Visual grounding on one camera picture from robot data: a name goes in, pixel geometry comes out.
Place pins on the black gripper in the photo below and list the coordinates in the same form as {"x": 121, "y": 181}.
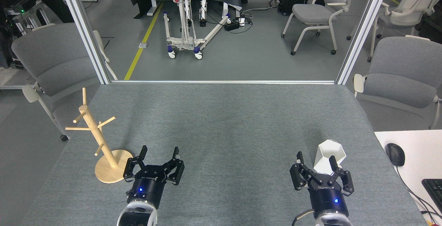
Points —
{"x": 146, "y": 188}
{"x": 328, "y": 196}

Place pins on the white faceted cup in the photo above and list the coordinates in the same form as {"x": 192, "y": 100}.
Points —
{"x": 323, "y": 163}

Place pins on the wooden cup rack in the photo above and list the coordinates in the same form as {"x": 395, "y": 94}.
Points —
{"x": 108, "y": 172}

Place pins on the metal equipment rack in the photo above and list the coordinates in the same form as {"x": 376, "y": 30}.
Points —
{"x": 20, "y": 11}

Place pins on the black computer mouse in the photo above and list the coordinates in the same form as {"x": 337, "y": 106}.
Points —
{"x": 395, "y": 154}

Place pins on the white desk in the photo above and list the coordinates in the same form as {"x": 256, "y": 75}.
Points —
{"x": 421, "y": 146}

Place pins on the black keyboard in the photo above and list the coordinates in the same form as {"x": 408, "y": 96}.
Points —
{"x": 435, "y": 191}

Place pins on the grey office chair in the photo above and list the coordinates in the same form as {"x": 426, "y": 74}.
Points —
{"x": 404, "y": 77}
{"x": 310, "y": 13}
{"x": 55, "y": 63}
{"x": 397, "y": 18}

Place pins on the white stand on wheels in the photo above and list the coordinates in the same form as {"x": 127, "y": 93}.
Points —
{"x": 183, "y": 41}

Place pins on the black power strip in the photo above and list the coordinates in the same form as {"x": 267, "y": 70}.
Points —
{"x": 231, "y": 26}

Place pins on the silver table edge rail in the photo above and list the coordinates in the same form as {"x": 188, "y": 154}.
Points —
{"x": 224, "y": 82}

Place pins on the silver aluminium post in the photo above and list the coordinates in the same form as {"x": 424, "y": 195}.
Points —
{"x": 86, "y": 32}
{"x": 362, "y": 32}

